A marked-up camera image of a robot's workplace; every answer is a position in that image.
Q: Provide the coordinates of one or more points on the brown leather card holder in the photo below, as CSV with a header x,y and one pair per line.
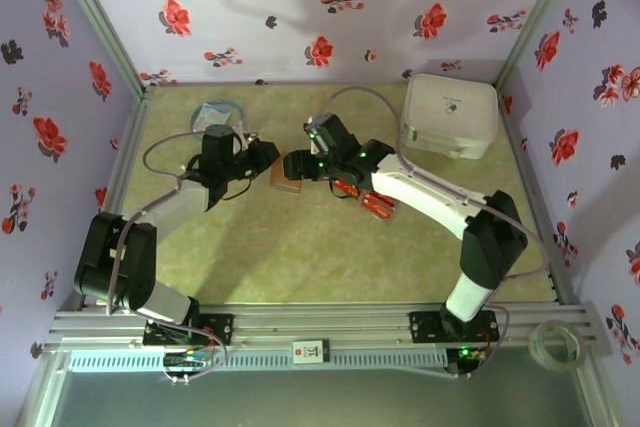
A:
x,y
287,186

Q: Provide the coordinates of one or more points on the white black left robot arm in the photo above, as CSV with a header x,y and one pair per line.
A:
x,y
175,202

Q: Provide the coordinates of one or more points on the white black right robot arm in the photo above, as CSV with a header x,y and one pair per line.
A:
x,y
425,197

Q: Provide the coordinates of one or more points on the red credit card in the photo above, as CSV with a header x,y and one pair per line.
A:
x,y
345,188
377,205

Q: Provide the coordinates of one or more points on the blue stethoscope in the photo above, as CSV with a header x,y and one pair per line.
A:
x,y
253,136

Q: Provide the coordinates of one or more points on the white blue sachet packet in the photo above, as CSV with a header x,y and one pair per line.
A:
x,y
210,114

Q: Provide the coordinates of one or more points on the white zip pouch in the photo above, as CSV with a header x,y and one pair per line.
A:
x,y
450,117

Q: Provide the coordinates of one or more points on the red white label tag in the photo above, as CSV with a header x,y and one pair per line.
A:
x,y
310,352

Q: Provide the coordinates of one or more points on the clear tape roll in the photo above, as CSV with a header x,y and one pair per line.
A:
x,y
534,342

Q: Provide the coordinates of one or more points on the aluminium side rail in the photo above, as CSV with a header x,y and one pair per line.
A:
x,y
525,172
131,137

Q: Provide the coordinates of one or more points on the long aluminium rail beam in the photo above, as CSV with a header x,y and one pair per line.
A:
x,y
320,324

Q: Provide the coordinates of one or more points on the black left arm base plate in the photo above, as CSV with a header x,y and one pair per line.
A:
x,y
220,327

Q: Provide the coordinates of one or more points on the aluminium corner post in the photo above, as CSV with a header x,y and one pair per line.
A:
x,y
537,17
97,17

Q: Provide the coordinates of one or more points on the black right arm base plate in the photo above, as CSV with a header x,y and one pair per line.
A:
x,y
425,327

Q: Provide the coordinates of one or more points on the aluminium frame leg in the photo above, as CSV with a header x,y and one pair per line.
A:
x,y
42,392
597,397

